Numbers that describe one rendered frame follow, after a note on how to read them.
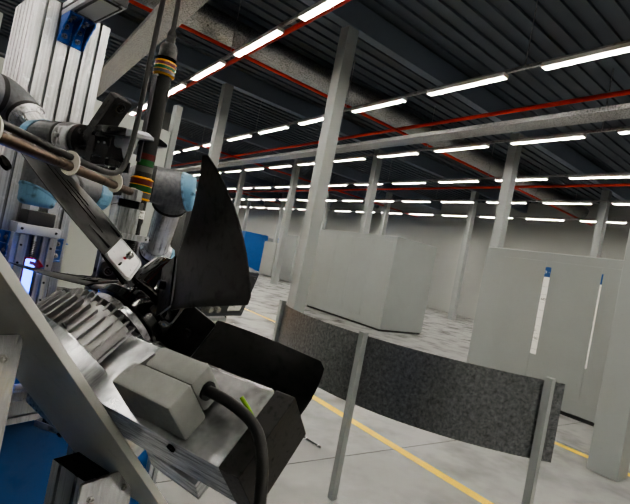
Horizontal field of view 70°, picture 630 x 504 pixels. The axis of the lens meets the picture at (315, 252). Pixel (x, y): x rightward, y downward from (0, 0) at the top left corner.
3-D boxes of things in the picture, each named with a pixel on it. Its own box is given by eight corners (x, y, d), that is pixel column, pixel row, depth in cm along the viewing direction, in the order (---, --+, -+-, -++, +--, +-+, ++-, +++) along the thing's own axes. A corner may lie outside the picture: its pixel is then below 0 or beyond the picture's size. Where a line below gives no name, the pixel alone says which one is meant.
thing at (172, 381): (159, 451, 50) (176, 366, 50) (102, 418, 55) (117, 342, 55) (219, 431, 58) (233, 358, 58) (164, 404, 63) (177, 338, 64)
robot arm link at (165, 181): (131, 251, 178) (154, 156, 138) (170, 258, 184) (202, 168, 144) (126, 277, 171) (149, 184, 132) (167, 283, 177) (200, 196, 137)
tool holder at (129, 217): (139, 242, 85) (149, 191, 86) (101, 235, 85) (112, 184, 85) (152, 243, 94) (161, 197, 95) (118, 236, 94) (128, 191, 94)
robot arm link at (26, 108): (13, 114, 132) (99, 223, 117) (-26, 99, 122) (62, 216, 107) (35, 83, 130) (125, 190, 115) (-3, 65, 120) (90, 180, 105)
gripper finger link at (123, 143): (150, 163, 88) (119, 160, 92) (155, 133, 88) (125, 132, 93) (136, 158, 85) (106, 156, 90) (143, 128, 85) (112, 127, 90)
